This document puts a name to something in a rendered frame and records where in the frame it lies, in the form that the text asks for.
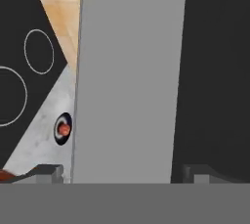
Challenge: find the dark bowl with white inside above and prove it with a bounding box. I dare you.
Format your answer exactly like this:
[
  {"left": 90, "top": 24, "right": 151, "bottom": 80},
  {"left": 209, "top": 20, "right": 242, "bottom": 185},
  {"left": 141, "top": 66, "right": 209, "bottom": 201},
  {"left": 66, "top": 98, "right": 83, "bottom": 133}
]
[{"left": 53, "top": 112, "right": 73, "bottom": 147}]

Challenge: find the reddish brown round thing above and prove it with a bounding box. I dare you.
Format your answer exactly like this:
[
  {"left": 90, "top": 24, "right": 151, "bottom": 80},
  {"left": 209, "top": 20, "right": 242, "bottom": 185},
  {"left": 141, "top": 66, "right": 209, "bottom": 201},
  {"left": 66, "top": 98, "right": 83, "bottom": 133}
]
[{"left": 0, "top": 168, "right": 18, "bottom": 183}]

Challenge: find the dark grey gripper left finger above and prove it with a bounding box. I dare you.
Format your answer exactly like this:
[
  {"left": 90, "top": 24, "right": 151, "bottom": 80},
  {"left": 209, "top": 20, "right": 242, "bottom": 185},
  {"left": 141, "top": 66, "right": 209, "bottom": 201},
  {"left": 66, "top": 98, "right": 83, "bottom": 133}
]
[{"left": 11, "top": 163, "right": 65, "bottom": 185}]

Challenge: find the black hob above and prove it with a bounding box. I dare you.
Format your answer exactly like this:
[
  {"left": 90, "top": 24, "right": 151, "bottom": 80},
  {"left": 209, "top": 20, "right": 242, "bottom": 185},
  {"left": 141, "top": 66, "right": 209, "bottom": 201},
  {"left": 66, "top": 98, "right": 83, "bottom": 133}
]
[{"left": 0, "top": 0, "right": 69, "bottom": 169}]

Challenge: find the black microwave door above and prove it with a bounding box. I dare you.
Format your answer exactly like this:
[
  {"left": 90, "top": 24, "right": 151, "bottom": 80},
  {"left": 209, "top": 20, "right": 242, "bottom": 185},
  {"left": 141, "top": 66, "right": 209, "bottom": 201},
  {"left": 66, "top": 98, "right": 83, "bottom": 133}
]
[{"left": 170, "top": 0, "right": 250, "bottom": 184}]

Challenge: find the orange-red peach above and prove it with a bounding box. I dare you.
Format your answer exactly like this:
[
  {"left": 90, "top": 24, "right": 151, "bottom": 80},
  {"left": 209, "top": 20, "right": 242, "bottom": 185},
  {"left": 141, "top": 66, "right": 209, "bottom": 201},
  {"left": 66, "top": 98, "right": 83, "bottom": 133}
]
[{"left": 59, "top": 123, "right": 71, "bottom": 137}]

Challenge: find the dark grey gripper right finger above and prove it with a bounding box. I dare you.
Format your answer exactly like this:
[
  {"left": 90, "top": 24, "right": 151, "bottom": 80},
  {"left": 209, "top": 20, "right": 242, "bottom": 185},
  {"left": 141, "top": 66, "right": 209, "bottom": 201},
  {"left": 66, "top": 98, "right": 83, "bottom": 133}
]
[{"left": 182, "top": 163, "right": 244, "bottom": 185}]

